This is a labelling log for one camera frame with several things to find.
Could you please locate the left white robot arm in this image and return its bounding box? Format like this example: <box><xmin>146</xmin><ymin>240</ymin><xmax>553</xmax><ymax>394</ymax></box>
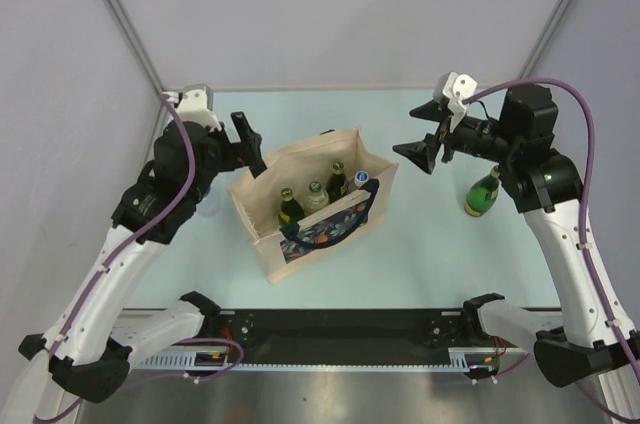
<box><xmin>10</xmin><ymin>111</ymin><xmax>265</xmax><ymax>420</ymax></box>

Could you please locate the green glass bottle back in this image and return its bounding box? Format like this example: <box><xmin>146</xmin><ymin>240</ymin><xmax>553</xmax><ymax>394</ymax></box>
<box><xmin>278</xmin><ymin>187</ymin><xmax>306</xmax><ymax>228</ymax></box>

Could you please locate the purple cable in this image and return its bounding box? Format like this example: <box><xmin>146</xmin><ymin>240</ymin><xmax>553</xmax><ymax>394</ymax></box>
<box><xmin>462</xmin><ymin>77</ymin><xmax>640</xmax><ymax>423</ymax></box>
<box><xmin>32</xmin><ymin>93</ymin><xmax>246</xmax><ymax>423</ymax></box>

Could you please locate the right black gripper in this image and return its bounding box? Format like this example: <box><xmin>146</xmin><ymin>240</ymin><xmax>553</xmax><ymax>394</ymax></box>
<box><xmin>393</xmin><ymin>98</ymin><xmax>519</xmax><ymax>174</ymax></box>

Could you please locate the aluminium frame rail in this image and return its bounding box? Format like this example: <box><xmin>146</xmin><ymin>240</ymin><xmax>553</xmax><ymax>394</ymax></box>
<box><xmin>110</xmin><ymin>310</ymin><xmax>174</xmax><ymax>345</ymax></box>

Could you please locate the green glass bottle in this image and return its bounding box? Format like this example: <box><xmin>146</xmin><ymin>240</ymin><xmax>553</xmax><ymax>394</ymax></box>
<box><xmin>325</xmin><ymin>160</ymin><xmax>348</xmax><ymax>203</ymax></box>
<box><xmin>278</xmin><ymin>187</ymin><xmax>306</xmax><ymax>228</ymax></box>
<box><xmin>463</xmin><ymin>166</ymin><xmax>500</xmax><ymax>217</ymax></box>

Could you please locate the beige canvas tote bag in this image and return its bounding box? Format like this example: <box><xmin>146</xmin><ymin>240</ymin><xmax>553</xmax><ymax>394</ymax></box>
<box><xmin>229</xmin><ymin>129</ymin><xmax>398</xmax><ymax>284</ymax></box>

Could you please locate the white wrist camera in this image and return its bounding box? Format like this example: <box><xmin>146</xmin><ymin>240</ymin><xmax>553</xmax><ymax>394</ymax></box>
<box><xmin>160</xmin><ymin>84</ymin><xmax>222</xmax><ymax>131</ymax></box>
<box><xmin>432</xmin><ymin>72</ymin><xmax>477</xmax><ymax>132</ymax></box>

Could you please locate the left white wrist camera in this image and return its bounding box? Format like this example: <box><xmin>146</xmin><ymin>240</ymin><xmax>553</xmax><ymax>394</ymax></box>
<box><xmin>160</xmin><ymin>84</ymin><xmax>222</xmax><ymax>131</ymax></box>

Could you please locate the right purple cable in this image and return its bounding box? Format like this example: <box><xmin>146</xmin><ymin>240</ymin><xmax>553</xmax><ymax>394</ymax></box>
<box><xmin>462</xmin><ymin>77</ymin><xmax>640</xmax><ymax>423</ymax></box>

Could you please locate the blue label water bottle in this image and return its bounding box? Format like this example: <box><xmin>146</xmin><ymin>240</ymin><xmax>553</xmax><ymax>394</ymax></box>
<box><xmin>347</xmin><ymin>170</ymin><xmax>370</xmax><ymax>193</ymax></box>

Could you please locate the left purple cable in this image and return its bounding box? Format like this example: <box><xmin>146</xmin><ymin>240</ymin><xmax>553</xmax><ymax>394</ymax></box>
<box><xmin>32</xmin><ymin>93</ymin><xmax>246</xmax><ymax>423</ymax></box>

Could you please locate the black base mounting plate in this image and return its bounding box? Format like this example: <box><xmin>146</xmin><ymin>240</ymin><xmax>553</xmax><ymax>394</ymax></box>
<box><xmin>201</xmin><ymin>308</ymin><xmax>510</xmax><ymax>364</ymax></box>

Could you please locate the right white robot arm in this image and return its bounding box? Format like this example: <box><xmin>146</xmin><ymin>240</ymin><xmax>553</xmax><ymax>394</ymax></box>
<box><xmin>393</xmin><ymin>79</ymin><xmax>639</xmax><ymax>388</ymax></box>

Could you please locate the clear plastic water bottle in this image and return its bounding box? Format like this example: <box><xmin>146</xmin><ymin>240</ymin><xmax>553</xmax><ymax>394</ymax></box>
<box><xmin>196</xmin><ymin>187</ymin><xmax>220</xmax><ymax>217</ymax></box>

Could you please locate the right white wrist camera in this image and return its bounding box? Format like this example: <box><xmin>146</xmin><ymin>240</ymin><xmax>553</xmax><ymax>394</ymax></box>
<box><xmin>432</xmin><ymin>72</ymin><xmax>477</xmax><ymax>132</ymax></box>

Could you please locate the green glass bottle front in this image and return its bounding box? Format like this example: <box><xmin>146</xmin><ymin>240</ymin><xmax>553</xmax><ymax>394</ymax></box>
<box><xmin>463</xmin><ymin>166</ymin><xmax>500</xmax><ymax>217</ymax></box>

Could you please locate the light blue cable duct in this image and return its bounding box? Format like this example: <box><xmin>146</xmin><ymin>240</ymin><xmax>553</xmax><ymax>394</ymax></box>
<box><xmin>134</xmin><ymin>348</ymin><xmax>498</xmax><ymax>376</ymax></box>

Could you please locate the clear glass bottle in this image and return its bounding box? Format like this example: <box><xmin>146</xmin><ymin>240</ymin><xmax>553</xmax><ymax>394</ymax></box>
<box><xmin>302</xmin><ymin>181</ymin><xmax>330</xmax><ymax>216</ymax></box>

